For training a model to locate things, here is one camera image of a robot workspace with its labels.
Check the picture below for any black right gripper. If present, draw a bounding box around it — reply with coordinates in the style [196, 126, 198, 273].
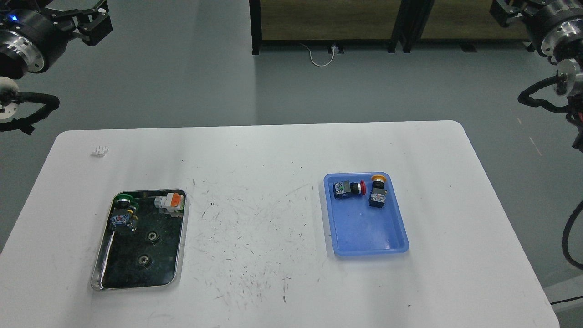
[490, 0, 583, 32]

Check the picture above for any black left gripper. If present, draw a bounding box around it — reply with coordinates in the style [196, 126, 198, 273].
[27, 0, 113, 46]

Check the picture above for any black gear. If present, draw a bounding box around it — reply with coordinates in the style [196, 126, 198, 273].
[137, 255, 153, 269]
[145, 231, 162, 245]

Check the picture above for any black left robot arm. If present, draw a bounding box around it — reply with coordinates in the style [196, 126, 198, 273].
[0, 0, 113, 135]

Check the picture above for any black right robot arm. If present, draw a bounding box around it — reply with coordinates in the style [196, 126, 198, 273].
[489, 0, 583, 151]

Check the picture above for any small white plastic clip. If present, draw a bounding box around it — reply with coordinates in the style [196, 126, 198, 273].
[91, 146, 109, 158]

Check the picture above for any silver metal tray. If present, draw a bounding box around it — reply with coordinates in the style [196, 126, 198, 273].
[90, 189, 188, 291]

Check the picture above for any blue plastic tray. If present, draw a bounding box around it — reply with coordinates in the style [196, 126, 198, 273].
[323, 172, 409, 256]

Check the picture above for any black frame wooden cabinet right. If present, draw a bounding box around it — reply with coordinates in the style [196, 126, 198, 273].
[400, 0, 528, 53]

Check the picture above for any black frame wooden cabinet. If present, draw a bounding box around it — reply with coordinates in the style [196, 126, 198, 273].
[400, 0, 528, 53]
[249, 0, 413, 55]

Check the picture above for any white cable on floor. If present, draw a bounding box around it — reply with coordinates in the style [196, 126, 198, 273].
[300, 43, 341, 67]

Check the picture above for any black frame wooden cabinet left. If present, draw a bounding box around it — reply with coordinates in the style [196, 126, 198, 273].
[249, 0, 413, 55]

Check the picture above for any green push button switch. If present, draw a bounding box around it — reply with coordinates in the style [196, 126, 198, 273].
[108, 193, 139, 235]

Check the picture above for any orange white switch part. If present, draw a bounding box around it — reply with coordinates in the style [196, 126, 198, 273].
[154, 193, 185, 218]

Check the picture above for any yellow push button switch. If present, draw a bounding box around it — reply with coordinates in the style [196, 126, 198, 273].
[368, 174, 387, 208]

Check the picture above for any black cable at right edge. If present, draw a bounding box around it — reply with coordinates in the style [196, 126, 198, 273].
[562, 212, 583, 269]

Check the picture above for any red push button switch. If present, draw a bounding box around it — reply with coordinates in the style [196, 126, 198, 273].
[332, 180, 367, 199]

